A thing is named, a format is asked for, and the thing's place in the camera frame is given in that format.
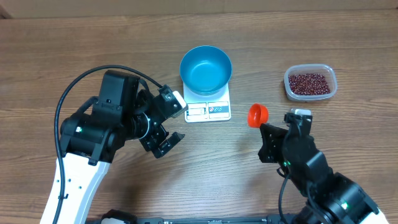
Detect red measuring scoop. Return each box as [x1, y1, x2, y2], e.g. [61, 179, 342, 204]
[247, 103, 269, 128]

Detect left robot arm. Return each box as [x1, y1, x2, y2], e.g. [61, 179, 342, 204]
[40, 65, 188, 223]

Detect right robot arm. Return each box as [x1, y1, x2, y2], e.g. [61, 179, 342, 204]
[258, 124, 387, 223]

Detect white digital kitchen scale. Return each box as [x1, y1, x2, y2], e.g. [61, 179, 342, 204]
[183, 84, 232, 123]

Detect blue metal bowl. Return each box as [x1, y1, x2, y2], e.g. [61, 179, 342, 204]
[179, 45, 233, 95]

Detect red beans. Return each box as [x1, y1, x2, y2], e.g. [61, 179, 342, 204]
[288, 73, 331, 95]

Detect clear plastic container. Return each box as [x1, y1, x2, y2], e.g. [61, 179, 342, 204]
[284, 64, 338, 102]

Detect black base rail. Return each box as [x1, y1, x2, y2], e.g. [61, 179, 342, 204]
[86, 210, 301, 224]

